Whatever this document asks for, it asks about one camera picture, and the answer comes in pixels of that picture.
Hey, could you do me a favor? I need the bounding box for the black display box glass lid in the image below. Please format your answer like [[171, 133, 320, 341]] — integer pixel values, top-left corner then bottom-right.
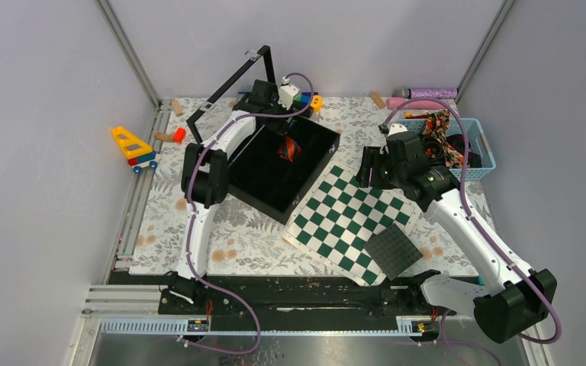
[[185, 44, 342, 226]]

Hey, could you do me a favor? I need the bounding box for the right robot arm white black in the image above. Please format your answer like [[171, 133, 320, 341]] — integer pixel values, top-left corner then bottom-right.
[[356, 130, 561, 343]]

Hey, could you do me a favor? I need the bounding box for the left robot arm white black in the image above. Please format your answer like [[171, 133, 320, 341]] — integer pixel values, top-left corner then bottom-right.
[[171, 72, 310, 285]]

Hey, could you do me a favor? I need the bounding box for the dark red ties pile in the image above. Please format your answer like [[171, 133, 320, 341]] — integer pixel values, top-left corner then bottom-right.
[[419, 133, 465, 169]]

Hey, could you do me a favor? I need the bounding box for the orange navy striped rolled tie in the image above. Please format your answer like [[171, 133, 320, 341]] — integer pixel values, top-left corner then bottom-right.
[[277, 136, 301, 162]]

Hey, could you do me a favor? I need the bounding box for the green blue block stack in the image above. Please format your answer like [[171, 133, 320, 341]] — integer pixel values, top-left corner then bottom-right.
[[295, 92, 318, 104]]

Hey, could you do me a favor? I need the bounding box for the green white chessboard mat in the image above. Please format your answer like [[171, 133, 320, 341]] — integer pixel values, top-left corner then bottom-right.
[[281, 165, 420, 287]]

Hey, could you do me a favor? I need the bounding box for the small wooden block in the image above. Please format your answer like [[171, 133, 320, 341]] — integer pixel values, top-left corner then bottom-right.
[[369, 91, 387, 109]]

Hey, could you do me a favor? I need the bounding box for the red floral tie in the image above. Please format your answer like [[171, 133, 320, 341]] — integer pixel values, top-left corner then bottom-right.
[[419, 110, 470, 169]]

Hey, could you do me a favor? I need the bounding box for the grey studded baseplate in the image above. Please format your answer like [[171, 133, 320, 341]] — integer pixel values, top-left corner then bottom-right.
[[364, 223, 423, 280]]

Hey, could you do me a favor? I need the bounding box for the purple glitter microphone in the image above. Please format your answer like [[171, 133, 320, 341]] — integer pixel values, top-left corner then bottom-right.
[[391, 87, 459, 99]]

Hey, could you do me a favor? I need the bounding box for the red toy block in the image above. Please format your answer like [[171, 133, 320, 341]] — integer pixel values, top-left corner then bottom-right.
[[172, 127, 187, 143]]

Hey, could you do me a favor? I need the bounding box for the light blue plastic basket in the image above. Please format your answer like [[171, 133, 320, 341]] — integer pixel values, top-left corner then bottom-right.
[[395, 118, 497, 181]]

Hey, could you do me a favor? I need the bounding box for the wooden peg left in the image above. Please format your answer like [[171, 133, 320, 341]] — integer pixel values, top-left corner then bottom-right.
[[171, 99, 184, 117]]

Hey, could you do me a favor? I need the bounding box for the floral table mat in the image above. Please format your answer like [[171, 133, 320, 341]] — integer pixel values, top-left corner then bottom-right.
[[129, 97, 476, 276]]

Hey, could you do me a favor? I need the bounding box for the wooden peg near red block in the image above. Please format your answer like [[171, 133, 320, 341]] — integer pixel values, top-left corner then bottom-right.
[[153, 131, 174, 143]]

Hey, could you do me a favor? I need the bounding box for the yellow toy truck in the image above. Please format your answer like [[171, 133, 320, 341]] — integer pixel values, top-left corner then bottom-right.
[[111, 126, 161, 174]]

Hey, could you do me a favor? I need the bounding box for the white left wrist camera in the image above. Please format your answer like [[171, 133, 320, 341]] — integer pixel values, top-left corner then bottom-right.
[[278, 83, 301, 110]]

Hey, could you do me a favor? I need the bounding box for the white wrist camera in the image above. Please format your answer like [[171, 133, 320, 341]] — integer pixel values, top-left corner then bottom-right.
[[378, 124, 409, 153], [278, 83, 301, 110]]

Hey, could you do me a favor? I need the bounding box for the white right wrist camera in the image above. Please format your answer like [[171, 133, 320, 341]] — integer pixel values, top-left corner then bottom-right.
[[378, 124, 409, 153]]

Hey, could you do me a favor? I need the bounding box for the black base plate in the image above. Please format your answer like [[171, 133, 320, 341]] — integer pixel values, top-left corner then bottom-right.
[[158, 274, 445, 332]]

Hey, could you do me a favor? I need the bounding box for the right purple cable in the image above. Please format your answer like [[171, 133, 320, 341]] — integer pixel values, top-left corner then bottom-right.
[[379, 98, 563, 366]]

